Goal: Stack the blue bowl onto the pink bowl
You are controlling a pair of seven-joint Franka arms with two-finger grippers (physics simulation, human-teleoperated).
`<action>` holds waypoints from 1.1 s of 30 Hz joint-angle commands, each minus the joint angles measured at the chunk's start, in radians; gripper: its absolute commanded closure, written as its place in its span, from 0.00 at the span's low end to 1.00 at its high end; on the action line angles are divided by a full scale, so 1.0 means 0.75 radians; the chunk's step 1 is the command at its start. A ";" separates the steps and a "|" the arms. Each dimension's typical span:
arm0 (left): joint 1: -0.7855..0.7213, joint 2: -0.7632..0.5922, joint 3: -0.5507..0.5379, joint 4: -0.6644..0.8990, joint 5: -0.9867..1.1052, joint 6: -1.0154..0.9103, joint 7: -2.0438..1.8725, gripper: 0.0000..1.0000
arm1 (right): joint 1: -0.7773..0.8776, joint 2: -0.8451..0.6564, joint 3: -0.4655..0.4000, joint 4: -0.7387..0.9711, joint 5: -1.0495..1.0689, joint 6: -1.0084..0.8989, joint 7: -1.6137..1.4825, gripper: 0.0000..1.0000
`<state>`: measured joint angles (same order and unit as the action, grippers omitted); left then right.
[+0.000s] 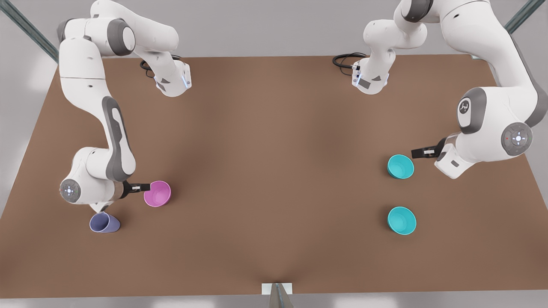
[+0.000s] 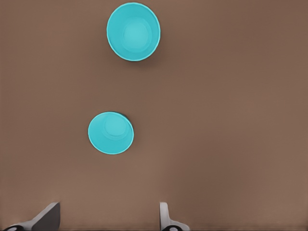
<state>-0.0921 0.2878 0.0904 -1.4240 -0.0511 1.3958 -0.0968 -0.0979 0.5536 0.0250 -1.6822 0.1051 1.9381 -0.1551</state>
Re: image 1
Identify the teal bowl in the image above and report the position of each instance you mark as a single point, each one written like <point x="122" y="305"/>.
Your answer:
<point x="400" y="166"/>
<point x="401" y="220"/>

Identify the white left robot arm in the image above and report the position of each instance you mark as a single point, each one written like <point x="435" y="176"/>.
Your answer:
<point x="496" y="64"/>

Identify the silver frame post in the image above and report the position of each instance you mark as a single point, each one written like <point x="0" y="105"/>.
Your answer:
<point x="278" y="295"/>
<point x="30" y="28"/>
<point x="523" y="15"/>

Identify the pink bowl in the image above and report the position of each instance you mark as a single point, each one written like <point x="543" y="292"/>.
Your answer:
<point x="157" y="193"/>

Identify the lavender blue bowl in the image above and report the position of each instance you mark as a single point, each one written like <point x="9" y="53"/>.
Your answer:
<point x="104" y="223"/>

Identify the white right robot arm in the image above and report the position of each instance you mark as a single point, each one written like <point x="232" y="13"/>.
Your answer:
<point x="85" y="68"/>

